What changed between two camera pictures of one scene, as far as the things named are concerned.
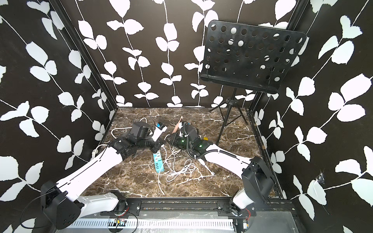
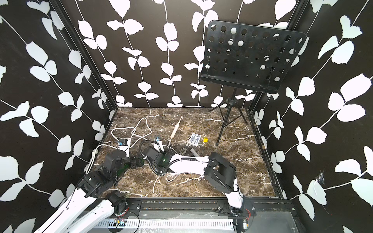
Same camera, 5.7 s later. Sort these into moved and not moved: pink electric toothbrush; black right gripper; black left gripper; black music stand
Moved: black left gripper; black right gripper
Not moved: black music stand; pink electric toothbrush
